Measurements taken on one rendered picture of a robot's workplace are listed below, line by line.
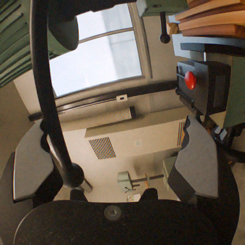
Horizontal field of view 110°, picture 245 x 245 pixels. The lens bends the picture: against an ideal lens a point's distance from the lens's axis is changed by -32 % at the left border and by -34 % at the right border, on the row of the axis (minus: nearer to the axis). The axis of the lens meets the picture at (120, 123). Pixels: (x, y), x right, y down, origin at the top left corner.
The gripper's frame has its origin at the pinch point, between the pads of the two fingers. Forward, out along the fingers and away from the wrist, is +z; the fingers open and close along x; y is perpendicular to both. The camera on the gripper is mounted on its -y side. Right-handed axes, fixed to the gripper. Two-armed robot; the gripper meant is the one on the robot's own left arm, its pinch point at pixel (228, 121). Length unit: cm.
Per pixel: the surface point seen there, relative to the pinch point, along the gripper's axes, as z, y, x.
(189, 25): 16.5, -36.9, 7.8
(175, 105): -37, 51, -124
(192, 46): 11.7, -36.3, 11.1
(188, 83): 5.4, -36.2, 14.3
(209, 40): 17.7, -28.9, 4.4
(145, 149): -105, 27, -97
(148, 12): 14.3, -45.3, 9.4
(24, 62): 1, -63, 13
